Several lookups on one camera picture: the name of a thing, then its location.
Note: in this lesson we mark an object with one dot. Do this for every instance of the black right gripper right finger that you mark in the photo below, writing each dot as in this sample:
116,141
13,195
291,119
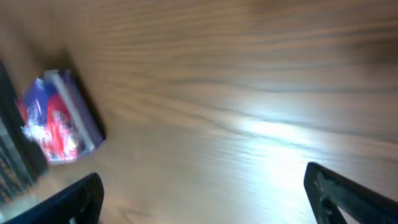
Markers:
329,193

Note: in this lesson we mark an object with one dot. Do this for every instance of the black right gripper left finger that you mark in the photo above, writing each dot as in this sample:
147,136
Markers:
80,202

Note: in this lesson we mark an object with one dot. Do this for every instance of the red purple snack packet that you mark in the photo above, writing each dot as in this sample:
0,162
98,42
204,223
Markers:
58,119

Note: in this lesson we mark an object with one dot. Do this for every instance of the grey plastic mesh basket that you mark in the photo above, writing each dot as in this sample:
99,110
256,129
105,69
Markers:
21,160

